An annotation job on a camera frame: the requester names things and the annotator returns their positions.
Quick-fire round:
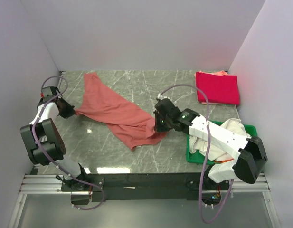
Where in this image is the folded magenta t shirt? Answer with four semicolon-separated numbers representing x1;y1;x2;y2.
195;71;240;105

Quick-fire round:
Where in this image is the orange t shirt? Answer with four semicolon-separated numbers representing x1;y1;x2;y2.
215;159;234;164

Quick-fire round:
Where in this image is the green plastic bin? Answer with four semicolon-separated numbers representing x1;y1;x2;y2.
186;121;257;165

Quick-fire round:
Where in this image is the white t shirt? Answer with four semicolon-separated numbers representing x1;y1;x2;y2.
189;118;251;162

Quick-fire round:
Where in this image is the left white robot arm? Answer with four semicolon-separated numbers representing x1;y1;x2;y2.
20;86;89;191

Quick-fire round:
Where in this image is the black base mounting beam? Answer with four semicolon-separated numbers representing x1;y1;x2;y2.
60;172;232;205

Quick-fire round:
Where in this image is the aluminium rail frame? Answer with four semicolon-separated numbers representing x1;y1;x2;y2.
7;70;281;228

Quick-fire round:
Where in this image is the salmon pink t shirt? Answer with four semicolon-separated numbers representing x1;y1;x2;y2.
76;73;167;150

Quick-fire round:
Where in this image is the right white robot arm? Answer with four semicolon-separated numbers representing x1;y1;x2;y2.
154;98;267;190

